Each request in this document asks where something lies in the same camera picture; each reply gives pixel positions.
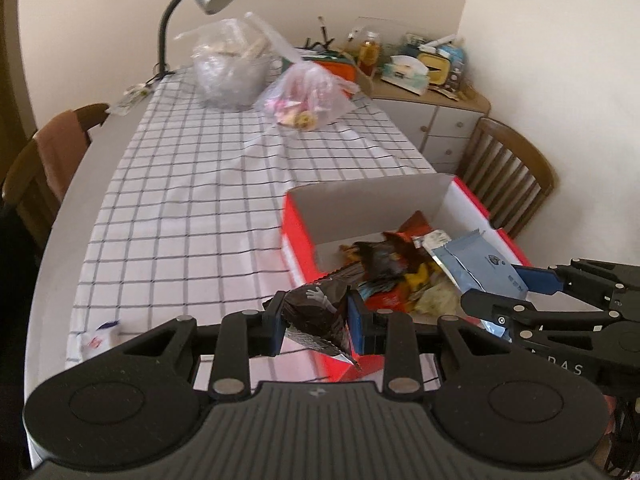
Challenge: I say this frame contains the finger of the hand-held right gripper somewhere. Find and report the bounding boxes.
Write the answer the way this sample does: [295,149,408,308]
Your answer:
[460,290,624,344]
[514,258,640,307]

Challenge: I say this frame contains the clear plastic container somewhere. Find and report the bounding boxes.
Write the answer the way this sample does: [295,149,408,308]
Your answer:
[346,16,397,49]

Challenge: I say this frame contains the small packets beside lamp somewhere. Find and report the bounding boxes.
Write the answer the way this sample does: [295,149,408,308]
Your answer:
[106,81,154,117]

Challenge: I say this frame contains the wooden chair with slatted back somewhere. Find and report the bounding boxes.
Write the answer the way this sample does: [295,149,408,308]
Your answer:
[456,116,557,242]

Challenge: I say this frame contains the red snack packet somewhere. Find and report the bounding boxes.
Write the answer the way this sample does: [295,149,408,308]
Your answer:
[359,280,417,314]

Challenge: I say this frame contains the white green tissue box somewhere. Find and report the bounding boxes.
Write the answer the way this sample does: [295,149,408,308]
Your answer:
[381,54,432,97]

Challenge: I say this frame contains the clear bag of pastries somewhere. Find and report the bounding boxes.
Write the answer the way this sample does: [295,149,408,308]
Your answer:
[254,61,362,134]

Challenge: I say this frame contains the white cabinet with wooden top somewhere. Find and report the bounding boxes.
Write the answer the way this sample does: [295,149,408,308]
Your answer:
[356,66,494,177]

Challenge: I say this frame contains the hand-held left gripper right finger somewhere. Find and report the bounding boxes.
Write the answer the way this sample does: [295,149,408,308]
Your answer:
[347,293,507,398]

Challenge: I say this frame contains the black orange snack packet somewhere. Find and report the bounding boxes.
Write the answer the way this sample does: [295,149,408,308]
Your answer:
[349,232,436,282]

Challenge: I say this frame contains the orange container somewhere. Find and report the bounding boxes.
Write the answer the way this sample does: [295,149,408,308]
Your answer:
[300,55,359,82]

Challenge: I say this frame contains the orange brown snack packet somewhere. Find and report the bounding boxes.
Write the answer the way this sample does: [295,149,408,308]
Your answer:
[382,210,437,249]

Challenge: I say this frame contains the checked tablecloth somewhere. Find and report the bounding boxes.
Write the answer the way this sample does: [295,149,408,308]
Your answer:
[64,64,452,377]

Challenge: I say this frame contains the wooden chair with curved back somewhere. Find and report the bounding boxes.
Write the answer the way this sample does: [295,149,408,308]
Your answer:
[1,102,112,252]

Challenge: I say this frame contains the small white red sachet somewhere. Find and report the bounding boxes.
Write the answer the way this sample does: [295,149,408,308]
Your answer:
[79,319,124,352]

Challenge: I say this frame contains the dark brown snack packet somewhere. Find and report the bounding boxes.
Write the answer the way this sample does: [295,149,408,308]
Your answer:
[281,280,362,372]

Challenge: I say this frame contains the yellow box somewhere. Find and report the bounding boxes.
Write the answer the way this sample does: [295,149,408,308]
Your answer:
[417,49,452,87]

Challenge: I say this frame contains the red white cardboard box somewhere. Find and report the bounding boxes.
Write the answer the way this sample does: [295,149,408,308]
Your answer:
[280,172,534,384]

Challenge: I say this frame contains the large clear plastic bag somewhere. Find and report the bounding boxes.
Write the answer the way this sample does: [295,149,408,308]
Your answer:
[174,11,302,112]

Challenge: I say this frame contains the small white snack packet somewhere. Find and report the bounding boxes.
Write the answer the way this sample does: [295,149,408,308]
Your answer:
[412,229,452,252]

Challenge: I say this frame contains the blue box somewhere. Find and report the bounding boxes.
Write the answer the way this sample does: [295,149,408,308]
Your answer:
[439,39,469,92]

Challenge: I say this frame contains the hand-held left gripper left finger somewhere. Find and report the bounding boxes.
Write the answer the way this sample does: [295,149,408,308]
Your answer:
[121,291,288,402]

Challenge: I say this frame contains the bottle of orange liquid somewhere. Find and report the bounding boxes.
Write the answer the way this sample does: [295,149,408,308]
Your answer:
[356,31,382,77]

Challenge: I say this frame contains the light blue snack packet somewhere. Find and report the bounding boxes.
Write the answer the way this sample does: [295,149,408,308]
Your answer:
[430,228,532,346]

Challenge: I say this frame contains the black cable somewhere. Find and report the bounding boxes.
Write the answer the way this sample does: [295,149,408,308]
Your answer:
[601,394,640,480]

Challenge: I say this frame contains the pale yellow snack packet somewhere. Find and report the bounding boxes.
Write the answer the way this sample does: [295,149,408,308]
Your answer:
[414,284,464,317]

